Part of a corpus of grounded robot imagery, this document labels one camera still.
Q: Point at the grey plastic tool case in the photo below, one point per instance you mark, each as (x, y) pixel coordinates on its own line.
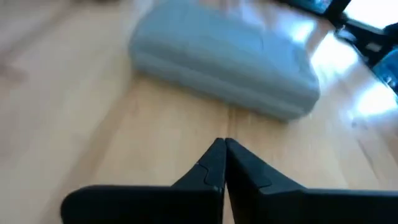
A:
(217, 53)

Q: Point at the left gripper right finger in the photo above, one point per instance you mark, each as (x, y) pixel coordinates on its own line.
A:
(311, 205)

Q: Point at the blue-grey panel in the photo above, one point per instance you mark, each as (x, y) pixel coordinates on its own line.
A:
(387, 68)

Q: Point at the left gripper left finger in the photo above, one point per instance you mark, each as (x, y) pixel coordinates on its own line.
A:
(140, 205)

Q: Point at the black metal table frame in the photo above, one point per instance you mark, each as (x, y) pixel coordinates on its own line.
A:
(367, 40)

